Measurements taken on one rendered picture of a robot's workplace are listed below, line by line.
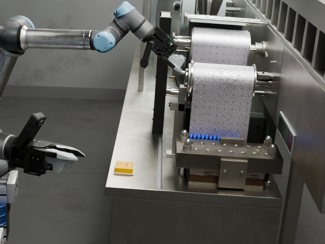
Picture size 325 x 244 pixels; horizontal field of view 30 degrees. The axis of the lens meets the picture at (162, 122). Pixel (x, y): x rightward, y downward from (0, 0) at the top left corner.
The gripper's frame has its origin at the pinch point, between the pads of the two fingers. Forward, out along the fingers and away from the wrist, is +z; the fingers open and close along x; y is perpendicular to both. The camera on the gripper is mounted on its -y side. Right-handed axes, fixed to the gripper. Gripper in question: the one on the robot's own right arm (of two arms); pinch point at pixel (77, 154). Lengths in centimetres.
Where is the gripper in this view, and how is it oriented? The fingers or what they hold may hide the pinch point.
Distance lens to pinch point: 165.3
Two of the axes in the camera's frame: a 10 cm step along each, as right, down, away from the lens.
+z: 9.4, 1.7, -2.9
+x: -3.1, 1.6, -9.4
